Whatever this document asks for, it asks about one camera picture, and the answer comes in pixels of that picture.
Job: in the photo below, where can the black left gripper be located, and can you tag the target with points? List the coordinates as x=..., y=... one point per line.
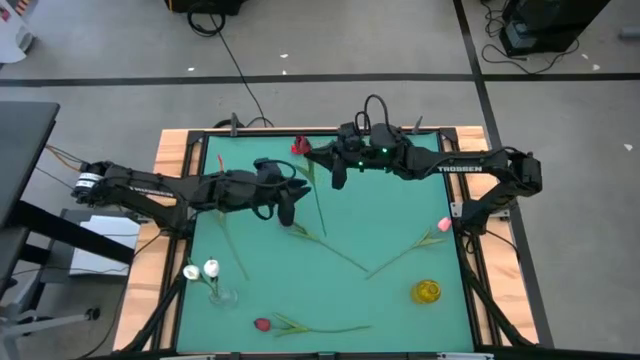
x=245, y=192

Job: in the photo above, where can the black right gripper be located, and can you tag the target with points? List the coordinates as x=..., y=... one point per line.
x=372, y=159

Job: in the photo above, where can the red artificial tulip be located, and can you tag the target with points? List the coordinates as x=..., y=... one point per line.
x=262, y=325
x=301, y=145

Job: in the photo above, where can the white artificial tulip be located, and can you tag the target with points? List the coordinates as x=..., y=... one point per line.
x=191, y=272
x=211, y=268

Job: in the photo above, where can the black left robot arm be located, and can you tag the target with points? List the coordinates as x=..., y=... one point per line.
x=120, y=182

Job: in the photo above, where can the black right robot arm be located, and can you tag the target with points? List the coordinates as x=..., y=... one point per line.
x=480, y=161

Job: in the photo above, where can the clear glass vase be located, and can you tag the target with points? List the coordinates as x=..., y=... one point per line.
x=225, y=297

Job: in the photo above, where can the yellow glass vase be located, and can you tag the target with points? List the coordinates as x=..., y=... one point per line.
x=426, y=291

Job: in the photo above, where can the green-stemmed artificial tulip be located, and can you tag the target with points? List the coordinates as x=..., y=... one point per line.
x=302, y=233

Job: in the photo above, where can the thin red strip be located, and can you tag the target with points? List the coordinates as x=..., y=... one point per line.
x=220, y=164

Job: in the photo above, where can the teal table mat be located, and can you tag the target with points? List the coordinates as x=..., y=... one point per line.
x=350, y=310

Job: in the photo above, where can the pink artificial tulip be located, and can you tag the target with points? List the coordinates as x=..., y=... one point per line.
x=444, y=224

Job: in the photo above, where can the grey flat floor panel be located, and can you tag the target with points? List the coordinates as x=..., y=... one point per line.
x=115, y=230

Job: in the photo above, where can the black equipment box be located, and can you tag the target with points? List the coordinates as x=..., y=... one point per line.
x=210, y=5

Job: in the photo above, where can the grey office chair base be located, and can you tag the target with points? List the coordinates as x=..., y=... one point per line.
x=91, y=314

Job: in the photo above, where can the black computer case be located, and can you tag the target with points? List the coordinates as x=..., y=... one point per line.
x=550, y=25

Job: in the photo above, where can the dark grey desk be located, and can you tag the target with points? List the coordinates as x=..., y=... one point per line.
x=25, y=150

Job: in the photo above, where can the small grey object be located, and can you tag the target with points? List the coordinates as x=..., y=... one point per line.
x=631, y=33

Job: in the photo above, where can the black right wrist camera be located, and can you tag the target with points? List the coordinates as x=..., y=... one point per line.
x=350, y=135

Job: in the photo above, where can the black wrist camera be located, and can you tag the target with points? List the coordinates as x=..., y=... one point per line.
x=350, y=135
x=267, y=167

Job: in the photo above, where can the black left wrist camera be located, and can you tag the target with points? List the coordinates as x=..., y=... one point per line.
x=267, y=167

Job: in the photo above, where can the grey metal post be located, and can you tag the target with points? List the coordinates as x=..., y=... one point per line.
x=417, y=126
x=233, y=125

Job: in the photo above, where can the black table frame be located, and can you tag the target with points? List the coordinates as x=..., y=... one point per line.
x=448, y=136

